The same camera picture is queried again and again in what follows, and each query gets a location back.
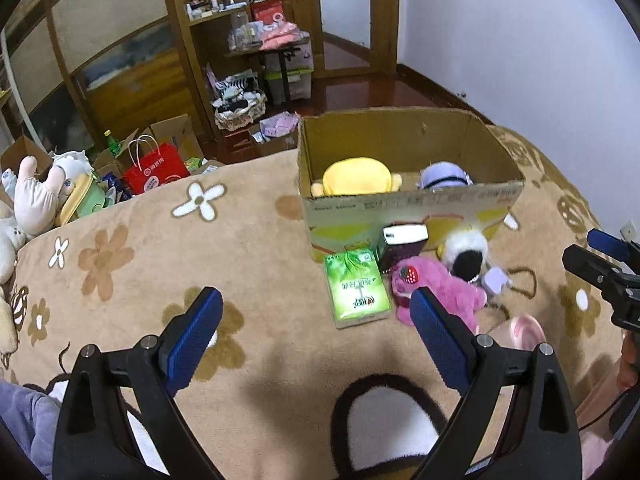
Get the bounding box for pink swirl roll plush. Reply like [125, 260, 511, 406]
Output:
[488, 314, 546, 351]

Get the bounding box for white black fluffy plush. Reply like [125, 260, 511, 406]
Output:
[436, 226, 488, 283]

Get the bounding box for pink bear plush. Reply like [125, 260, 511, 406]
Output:
[390, 256, 487, 334]

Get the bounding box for white purple plush doll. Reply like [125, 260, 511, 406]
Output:
[418, 162, 473, 190]

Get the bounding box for green tissue pack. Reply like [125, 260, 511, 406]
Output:
[324, 248, 392, 330]

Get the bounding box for yellow dog plush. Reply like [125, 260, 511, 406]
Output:
[310, 157, 402, 197]

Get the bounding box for right hand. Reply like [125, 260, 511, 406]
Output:
[617, 332, 639, 391]

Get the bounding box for beige flower blanket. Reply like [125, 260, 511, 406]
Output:
[1, 128, 620, 479]

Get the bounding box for cardboard box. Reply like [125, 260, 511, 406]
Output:
[297, 107, 524, 262]

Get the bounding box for cream bear plush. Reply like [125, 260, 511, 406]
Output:
[0, 202, 26, 354]

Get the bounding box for green yellow plush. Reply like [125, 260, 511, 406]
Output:
[55, 174, 106, 226]

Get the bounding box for white rabbit plush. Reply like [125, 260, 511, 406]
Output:
[13, 151, 93, 238]

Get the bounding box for red paper bag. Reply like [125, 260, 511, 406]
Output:
[124, 134, 190, 195]

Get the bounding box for green bottle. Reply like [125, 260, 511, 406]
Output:
[104, 130, 122, 157]

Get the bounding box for open cardboard carton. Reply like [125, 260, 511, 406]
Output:
[0, 136, 53, 176]

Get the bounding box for wooden door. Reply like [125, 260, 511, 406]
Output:
[284, 0, 399, 79]

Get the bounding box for plastic storage bin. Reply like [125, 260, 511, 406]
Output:
[264, 40, 314, 105]

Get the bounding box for wicker basket with clothes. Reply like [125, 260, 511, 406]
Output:
[204, 64, 267, 131]

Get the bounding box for small black table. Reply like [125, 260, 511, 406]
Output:
[226, 38, 314, 105]

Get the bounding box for pink cloth pile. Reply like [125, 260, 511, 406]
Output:
[260, 21, 304, 51]

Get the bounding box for red gift bag on table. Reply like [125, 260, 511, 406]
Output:
[250, 0, 285, 25]

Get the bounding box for wooden shelf cabinet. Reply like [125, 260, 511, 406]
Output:
[165, 0, 246, 144]

